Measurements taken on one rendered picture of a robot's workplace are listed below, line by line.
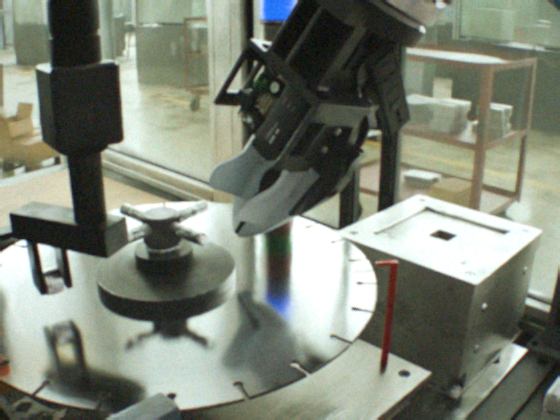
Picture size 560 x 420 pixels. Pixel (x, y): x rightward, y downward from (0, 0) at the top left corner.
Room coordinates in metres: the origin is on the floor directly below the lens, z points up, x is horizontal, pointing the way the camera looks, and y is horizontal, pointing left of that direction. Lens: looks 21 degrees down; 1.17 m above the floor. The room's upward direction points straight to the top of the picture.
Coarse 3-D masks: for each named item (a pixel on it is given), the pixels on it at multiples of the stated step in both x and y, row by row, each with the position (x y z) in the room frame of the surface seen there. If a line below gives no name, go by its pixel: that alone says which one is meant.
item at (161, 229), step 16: (128, 208) 0.44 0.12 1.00; (160, 208) 0.42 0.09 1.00; (192, 208) 0.44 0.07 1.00; (144, 224) 0.40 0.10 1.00; (160, 224) 0.40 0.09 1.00; (176, 224) 0.40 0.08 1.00; (144, 240) 0.41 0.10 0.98; (160, 240) 0.40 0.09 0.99; (176, 240) 0.41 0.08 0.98; (192, 240) 0.39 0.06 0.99
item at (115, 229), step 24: (72, 168) 0.34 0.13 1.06; (96, 168) 0.34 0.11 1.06; (72, 192) 0.34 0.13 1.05; (96, 192) 0.34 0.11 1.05; (24, 216) 0.35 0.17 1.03; (48, 216) 0.35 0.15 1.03; (72, 216) 0.35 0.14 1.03; (96, 216) 0.34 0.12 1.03; (120, 216) 0.35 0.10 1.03; (24, 240) 0.35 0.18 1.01; (48, 240) 0.35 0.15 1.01; (72, 240) 0.34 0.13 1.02; (96, 240) 0.33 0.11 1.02; (120, 240) 0.34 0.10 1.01
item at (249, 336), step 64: (0, 256) 0.45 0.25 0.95; (256, 256) 0.45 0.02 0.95; (320, 256) 0.45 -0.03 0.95; (0, 320) 0.34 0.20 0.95; (64, 320) 0.35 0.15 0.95; (128, 320) 0.35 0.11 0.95; (192, 320) 0.35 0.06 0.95; (256, 320) 0.35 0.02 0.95; (320, 320) 0.35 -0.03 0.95; (64, 384) 0.27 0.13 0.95; (128, 384) 0.28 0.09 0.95; (192, 384) 0.28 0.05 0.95; (256, 384) 0.28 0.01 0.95
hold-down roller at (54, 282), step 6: (48, 270) 0.36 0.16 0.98; (54, 270) 0.36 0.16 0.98; (48, 276) 0.36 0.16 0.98; (54, 276) 0.36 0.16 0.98; (60, 276) 0.36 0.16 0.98; (48, 282) 0.35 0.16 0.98; (54, 282) 0.35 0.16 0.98; (60, 282) 0.36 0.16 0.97; (48, 288) 0.35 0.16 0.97; (54, 288) 0.35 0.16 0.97; (60, 288) 0.36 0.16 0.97; (48, 294) 0.35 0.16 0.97; (54, 294) 0.36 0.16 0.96
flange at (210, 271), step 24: (120, 264) 0.41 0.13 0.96; (144, 264) 0.40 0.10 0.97; (168, 264) 0.40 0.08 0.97; (192, 264) 0.41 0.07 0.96; (216, 264) 0.42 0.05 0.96; (120, 288) 0.38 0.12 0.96; (144, 288) 0.38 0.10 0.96; (168, 288) 0.38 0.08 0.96; (192, 288) 0.38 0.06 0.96; (216, 288) 0.38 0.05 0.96
